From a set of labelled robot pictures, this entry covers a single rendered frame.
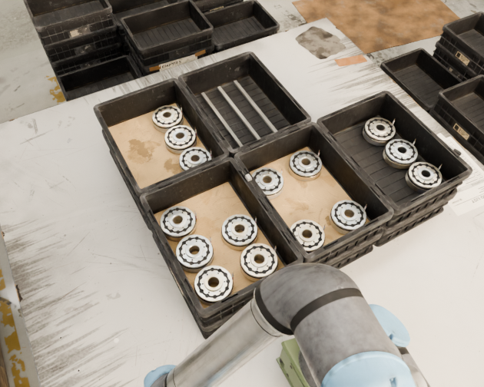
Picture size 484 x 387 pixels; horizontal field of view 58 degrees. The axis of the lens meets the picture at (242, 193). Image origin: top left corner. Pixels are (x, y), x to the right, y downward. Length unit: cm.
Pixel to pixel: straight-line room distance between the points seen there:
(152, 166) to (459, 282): 102
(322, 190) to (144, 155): 59
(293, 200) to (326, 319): 78
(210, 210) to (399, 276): 61
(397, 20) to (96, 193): 273
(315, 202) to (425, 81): 156
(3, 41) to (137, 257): 251
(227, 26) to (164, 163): 147
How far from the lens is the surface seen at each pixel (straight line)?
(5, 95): 321
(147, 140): 153
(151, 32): 256
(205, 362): 80
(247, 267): 120
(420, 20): 375
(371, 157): 152
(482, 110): 255
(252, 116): 158
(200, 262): 122
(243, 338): 74
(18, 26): 377
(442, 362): 140
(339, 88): 192
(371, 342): 61
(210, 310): 109
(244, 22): 280
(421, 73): 282
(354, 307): 63
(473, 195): 172
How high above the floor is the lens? 195
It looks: 55 degrees down
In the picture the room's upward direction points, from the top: 1 degrees clockwise
